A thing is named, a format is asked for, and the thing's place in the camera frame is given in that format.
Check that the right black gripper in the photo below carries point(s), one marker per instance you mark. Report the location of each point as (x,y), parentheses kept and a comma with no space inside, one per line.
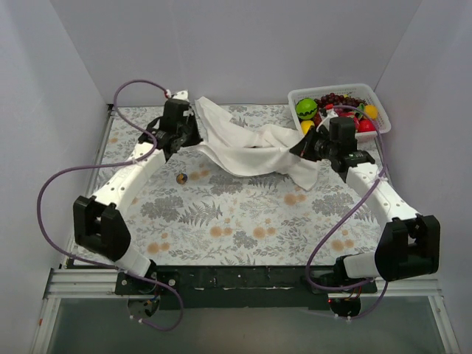
(312,146)

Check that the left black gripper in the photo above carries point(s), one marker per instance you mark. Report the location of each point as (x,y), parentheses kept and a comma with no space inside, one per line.
(187,132)

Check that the white t-shirt with daisy print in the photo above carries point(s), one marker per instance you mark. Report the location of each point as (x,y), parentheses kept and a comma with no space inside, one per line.
(245,153)

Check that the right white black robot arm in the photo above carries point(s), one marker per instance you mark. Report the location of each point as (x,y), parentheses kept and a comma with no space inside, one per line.
(409,245)

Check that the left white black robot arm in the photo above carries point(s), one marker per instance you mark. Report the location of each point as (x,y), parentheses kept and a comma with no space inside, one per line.
(99,224)

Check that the small round brooch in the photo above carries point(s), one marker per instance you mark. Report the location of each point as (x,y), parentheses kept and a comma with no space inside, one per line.
(181,178)

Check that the yellow toy lemon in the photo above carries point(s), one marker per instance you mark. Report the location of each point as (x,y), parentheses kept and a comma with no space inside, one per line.
(306,125)

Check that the green toy watermelon ball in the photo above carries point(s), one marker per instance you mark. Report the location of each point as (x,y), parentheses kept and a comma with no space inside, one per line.
(306,109)

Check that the dark red toy grapes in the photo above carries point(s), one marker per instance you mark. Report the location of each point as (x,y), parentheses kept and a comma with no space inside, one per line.
(335,99)

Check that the pink toy dragon fruit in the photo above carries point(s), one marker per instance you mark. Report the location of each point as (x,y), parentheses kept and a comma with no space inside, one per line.
(349,114)

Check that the red toy apple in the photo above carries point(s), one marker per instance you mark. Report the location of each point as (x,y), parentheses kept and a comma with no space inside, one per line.
(365,125)

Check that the yellow orange toy fruit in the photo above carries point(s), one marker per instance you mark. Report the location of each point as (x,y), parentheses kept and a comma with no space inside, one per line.
(371,111)

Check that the floral patterned table mat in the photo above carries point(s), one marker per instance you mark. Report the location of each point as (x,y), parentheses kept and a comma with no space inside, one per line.
(219,219)

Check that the white plastic fruit basket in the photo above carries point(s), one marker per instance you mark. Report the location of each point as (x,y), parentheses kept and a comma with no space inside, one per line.
(355,90)

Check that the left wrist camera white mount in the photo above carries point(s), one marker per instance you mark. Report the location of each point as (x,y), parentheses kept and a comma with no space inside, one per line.
(180,97)

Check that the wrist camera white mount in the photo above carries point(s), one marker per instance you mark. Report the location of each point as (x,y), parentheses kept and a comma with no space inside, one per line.
(180,97)
(326,114)

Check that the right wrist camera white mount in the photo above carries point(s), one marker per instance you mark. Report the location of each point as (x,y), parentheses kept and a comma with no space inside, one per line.
(326,114)

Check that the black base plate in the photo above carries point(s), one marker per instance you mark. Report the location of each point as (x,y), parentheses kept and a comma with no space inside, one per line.
(237,286)

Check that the aluminium frame rail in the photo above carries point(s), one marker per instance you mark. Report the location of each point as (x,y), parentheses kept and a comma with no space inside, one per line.
(81,283)

